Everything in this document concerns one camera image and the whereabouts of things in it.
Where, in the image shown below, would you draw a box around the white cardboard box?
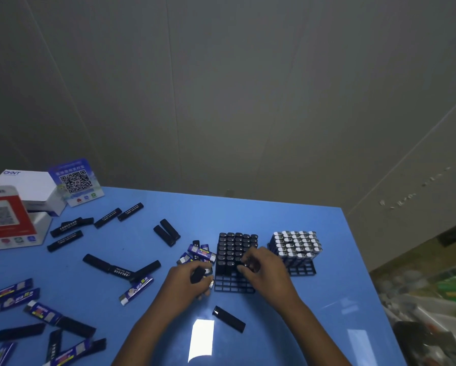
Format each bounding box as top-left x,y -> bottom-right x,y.
0,170 -> 67,217

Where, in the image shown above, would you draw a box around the crumpled clear plastic bags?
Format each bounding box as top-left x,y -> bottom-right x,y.
380,262 -> 456,366

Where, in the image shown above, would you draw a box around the person's left hand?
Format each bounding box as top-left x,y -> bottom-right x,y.
157,261 -> 215,314

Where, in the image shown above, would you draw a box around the pile of mixed lighters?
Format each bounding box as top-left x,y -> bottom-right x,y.
0,202 -> 217,366

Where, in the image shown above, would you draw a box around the person's right forearm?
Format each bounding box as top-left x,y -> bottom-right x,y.
285,299 -> 352,366

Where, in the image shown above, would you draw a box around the row of blue lighters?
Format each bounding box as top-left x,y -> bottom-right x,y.
270,230 -> 323,263

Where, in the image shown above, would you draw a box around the row of black lighters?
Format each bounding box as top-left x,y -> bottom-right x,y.
216,232 -> 259,274

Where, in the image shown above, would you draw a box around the red code sign stand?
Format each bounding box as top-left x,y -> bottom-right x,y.
0,185 -> 53,251

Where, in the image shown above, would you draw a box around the person's right hand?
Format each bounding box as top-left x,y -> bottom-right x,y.
237,247 -> 303,314

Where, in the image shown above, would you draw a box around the blue code sign stand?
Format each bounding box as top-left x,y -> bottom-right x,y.
47,159 -> 106,207

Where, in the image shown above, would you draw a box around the person's left forearm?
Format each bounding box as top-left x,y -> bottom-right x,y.
111,297 -> 181,366

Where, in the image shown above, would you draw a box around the black grid tray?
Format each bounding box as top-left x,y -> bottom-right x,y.
268,230 -> 323,278
214,232 -> 260,294

